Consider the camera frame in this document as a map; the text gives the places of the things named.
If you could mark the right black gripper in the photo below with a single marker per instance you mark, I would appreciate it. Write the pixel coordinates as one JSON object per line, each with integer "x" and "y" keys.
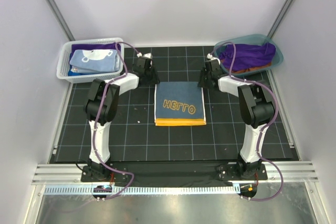
{"x": 201, "y": 83}

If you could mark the purple crumpled towel in bin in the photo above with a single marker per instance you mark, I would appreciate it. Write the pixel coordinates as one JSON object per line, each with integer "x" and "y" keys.
{"x": 249, "y": 56}

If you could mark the teal plastic bin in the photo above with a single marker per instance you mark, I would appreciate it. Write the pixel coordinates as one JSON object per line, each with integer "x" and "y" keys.
{"x": 226, "y": 50}

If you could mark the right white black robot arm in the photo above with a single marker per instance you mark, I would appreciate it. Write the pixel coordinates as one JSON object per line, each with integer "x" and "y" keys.
{"x": 258, "y": 110}

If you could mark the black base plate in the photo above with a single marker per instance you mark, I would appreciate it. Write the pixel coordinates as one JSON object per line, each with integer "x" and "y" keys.
{"x": 174, "y": 171}

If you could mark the orange towel in bin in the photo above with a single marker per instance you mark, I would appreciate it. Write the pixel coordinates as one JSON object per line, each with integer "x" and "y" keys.
{"x": 245, "y": 71}

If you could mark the right aluminium frame post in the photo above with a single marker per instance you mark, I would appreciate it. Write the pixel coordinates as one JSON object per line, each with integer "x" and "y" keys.
{"x": 280, "y": 17}

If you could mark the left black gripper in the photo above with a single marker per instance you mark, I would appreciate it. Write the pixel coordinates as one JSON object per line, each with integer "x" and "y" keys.
{"x": 155, "y": 79}

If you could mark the aluminium frame post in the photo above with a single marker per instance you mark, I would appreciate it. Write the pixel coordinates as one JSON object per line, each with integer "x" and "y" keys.
{"x": 280, "y": 17}
{"x": 60, "y": 19}

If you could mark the left aluminium frame post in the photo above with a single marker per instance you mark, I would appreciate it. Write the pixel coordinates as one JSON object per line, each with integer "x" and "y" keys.
{"x": 60, "y": 19}

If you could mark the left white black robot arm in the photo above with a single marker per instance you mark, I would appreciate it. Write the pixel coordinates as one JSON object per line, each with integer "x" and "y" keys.
{"x": 101, "y": 108}

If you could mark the white plastic basket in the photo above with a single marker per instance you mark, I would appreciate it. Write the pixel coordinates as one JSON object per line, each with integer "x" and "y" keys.
{"x": 63, "y": 66}

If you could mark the yellow purple patterned towel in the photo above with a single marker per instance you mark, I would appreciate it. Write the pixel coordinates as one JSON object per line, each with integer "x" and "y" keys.
{"x": 179, "y": 104}

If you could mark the aluminium rail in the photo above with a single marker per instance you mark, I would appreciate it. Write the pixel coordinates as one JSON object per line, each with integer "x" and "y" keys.
{"x": 54, "y": 174}

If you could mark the light blue white towel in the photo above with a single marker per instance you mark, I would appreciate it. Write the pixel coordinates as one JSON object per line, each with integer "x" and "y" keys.
{"x": 94, "y": 61}

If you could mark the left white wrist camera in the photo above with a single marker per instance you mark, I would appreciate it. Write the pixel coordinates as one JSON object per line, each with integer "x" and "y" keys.
{"x": 148, "y": 55}

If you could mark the white slotted cable duct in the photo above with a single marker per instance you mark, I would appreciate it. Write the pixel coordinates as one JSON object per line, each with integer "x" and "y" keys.
{"x": 100, "y": 190}

